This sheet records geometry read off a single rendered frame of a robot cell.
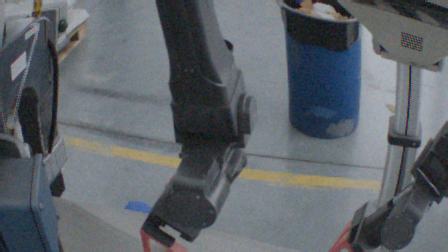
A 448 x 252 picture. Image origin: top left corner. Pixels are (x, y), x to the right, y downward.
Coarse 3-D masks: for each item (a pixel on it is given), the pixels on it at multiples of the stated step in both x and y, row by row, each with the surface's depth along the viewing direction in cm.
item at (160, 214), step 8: (168, 184) 89; (168, 192) 86; (160, 200) 86; (160, 208) 85; (152, 216) 84; (160, 216) 84; (168, 216) 84; (160, 224) 84; (168, 224) 84; (176, 224) 84; (184, 232) 84; (192, 232) 84; (192, 240) 84
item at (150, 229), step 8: (152, 208) 86; (144, 224) 84; (152, 224) 85; (144, 232) 83; (152, 232) 83; (160, 232) 84; (144, 240) 85; (160, 240) 83; (168, 240) 84; (144, 248) 87; (168, 248) 84; (176, 248) 84; (184, 248) 85
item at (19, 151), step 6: (0, 138) 61; (6, 138) 61; (12, 138) 61; (18, 138) 61; (0, 144) 61; (6, 144) 60; (12, 144) 60; (18, 144) 60; (0, 150) 61; (6, 150) 61; (12, 150) 60; (18, 150) 60; (24, 150) 61; (0, 156) 61; (6, 156) 61; (12, 156) 61; (18, 156) 61; (24, 156) 61
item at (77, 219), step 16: (64, 208) 96; (80, 208) 94; (96, 208) 95; (112, 208) 95; (64, 224) 98; (80, 224) 97; (96, 224) 93; (112, 224) 97; (128, 224) 96; (64, 240) 100; (80, 240) 99; (96, 240) 96; (112, 240) 93; (128, 240) 90; (176, 240) 96; (208, 240) 93; (224, 240) 92; (240, 240) 90; (256, 240) 88
